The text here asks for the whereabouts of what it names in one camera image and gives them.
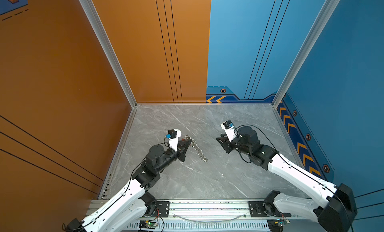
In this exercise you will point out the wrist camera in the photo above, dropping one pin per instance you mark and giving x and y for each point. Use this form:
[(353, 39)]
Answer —
[(172, 139), (229, 129)]

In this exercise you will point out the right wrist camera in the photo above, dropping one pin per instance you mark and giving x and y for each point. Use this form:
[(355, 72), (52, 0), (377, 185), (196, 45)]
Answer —
[(229, 129)]

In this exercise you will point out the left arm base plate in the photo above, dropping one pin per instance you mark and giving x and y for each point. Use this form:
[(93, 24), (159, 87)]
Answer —
[(159, 208)]

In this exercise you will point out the green circuit board right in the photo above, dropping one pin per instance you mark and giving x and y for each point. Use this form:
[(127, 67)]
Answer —
[(277, 225)]

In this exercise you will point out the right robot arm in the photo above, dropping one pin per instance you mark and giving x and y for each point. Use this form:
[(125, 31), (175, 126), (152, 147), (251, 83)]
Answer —
[(332, 207)]

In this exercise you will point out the aluminium corner post right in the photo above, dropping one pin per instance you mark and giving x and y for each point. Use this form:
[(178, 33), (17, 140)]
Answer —
[(315, 31)]

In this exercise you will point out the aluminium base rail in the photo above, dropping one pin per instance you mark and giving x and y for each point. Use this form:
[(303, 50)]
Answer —
[(221, 215)]

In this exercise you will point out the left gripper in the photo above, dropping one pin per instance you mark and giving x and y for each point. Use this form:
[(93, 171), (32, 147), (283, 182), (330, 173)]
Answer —
[(182, 145)]

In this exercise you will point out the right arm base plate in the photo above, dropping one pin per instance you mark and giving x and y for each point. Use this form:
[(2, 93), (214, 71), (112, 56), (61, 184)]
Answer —
[(259, 209)]

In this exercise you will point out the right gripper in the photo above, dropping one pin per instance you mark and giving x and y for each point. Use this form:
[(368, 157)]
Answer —
[(225, 143)]

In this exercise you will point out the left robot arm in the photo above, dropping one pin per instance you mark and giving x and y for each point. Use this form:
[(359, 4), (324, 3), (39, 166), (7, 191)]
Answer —
[(133, 200)]

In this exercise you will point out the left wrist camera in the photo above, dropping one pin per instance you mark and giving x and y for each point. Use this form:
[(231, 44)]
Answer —
[(172, 139)]

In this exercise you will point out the aluminium corner post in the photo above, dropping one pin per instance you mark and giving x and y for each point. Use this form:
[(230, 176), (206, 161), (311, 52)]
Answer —
[(101, 34), (315, 31)]

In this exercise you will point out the green circuit board left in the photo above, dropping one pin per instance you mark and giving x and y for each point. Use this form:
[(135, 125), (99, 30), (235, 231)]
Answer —
[(148, 226)]

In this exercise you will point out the green circuit board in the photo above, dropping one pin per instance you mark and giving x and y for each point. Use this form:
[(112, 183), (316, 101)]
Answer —
[(277, 225), (148, 226)]

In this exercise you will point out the aluminium corner post left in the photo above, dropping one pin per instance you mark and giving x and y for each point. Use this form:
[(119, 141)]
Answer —
[(101, 34)]

